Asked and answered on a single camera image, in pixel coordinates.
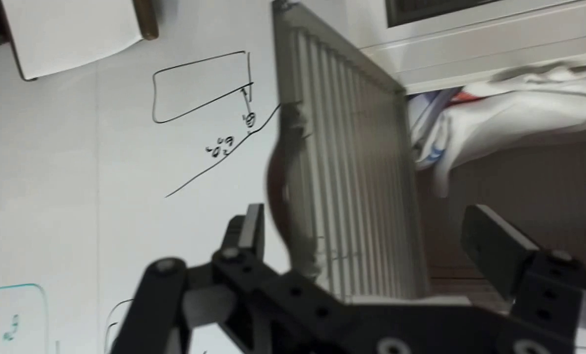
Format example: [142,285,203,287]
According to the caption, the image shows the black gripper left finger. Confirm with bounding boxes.
[112,200,348,354]

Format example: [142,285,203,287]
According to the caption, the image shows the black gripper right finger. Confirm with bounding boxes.
[460,202,586,354]

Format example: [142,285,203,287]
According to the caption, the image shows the white three-tier cabinet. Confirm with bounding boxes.
[360,0,586,354]

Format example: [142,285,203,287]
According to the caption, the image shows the white crumpled cloths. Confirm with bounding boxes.
[407,61,586,200]

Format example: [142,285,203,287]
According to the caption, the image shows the wooden chair with white panels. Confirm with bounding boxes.
[0,0,161,82]

